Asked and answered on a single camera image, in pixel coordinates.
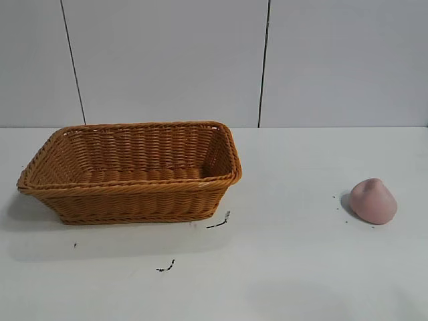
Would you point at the brown woven wicker basket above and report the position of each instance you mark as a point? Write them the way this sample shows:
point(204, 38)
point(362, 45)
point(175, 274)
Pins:
point(133, 197)

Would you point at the pink peach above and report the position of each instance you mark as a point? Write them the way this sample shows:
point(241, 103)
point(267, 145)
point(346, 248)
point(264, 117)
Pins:
point(374, 202)

